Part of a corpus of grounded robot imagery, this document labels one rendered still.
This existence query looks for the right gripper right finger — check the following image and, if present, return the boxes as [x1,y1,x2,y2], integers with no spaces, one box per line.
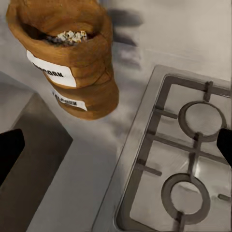
[217,129,232,167]

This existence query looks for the popcorn bag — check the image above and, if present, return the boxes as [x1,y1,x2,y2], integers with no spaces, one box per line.
[5,0,114,89]

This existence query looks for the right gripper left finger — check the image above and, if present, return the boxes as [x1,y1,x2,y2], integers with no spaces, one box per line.
[0,129,25,186]

